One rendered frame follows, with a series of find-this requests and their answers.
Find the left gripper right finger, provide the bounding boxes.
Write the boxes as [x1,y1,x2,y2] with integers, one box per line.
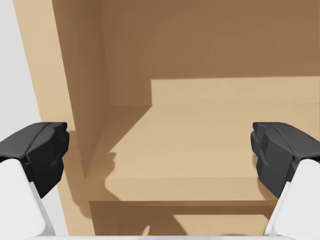
[250,121,320,236]

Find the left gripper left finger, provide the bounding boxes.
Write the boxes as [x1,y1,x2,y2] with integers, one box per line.
[0,121,70,238]

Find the pale wooden shelf unit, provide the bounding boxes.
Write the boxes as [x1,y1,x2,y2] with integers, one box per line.
[12,0,320,237]

